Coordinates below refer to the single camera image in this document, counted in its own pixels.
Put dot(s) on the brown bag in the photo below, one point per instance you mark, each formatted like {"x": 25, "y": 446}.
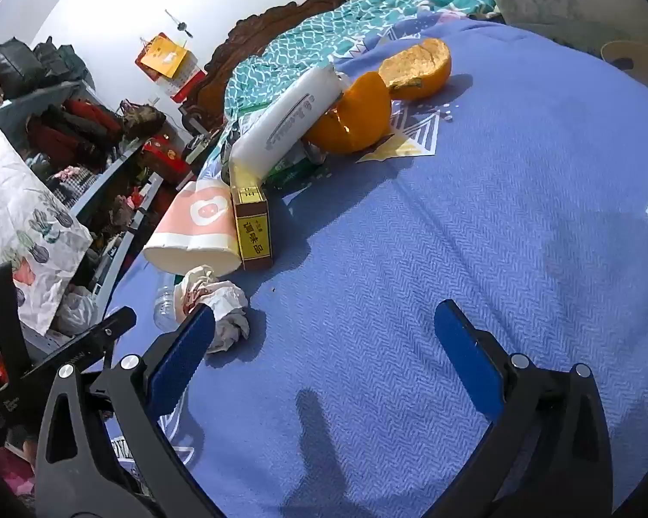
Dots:
{"x": 143, "y": 118}

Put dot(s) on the white cylindrical packet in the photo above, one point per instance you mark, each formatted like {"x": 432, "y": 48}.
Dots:
{"x": 281, "y": 124}

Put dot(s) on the red box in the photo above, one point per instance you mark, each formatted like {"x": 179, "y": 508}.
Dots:
{"x": 164, "y": 159}

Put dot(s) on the black bag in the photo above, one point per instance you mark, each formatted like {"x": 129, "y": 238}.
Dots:
{"x": 65, "y": 59}
{"x": 13, "y": 67}

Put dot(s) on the grey metal shelf rack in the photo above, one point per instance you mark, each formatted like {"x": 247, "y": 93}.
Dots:
{"x": 113, "y": 164}

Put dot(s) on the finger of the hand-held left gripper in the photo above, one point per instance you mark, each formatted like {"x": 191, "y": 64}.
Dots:
{"x": 8, "y": 318}
{"x": 100, "y": 337}

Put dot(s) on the crushed green can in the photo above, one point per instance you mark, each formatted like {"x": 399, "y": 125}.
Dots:
{"x": 294, "y": 172}

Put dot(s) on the dark wooden headboard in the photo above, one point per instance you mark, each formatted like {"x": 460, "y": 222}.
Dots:
{"x": 259, "y": 27}

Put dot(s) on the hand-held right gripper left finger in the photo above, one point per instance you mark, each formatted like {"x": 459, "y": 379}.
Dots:
{"x": 181, "y": 356}

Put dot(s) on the blue printed blanket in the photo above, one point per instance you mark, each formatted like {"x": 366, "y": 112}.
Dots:
{"x": 410, "y": 226}

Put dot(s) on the teal patterned quilt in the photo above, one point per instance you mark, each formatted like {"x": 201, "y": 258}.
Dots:
{"x": 302, "y": 38}

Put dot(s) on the white plastic bag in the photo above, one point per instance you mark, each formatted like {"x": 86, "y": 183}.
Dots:
{"x": 78, "y": 310}

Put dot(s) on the orange peel half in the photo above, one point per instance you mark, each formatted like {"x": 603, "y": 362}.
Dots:
{"x": 421, "y": 73}
{"x": 362, "y": 113}

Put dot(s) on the pink paper cup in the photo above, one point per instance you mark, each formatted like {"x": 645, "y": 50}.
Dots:
{"x": 194, "y": 226}

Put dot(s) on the clear plastic bottle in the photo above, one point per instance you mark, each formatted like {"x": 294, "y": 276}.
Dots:
{"x": 164, "y": 307}

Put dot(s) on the white paper wrapper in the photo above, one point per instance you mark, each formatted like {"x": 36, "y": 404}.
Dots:
{"x": 224, "y": 302}

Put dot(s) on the white cactus print paper bag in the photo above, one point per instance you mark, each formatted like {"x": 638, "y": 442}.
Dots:
{"x": 16, "y": 210}

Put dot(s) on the brown and yellow box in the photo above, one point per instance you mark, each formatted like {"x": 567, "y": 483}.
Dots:
{"x": 254, "y": 226}

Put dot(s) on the yellow and red wall calendar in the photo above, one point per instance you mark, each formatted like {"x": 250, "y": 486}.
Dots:
{"x": 164, "y": 56}

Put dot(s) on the red bags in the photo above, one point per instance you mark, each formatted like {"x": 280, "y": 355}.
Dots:
{"x": 70, "y": 129}

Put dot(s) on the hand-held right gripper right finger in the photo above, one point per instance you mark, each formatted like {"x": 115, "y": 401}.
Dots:
{"x": 467, "y": 356}

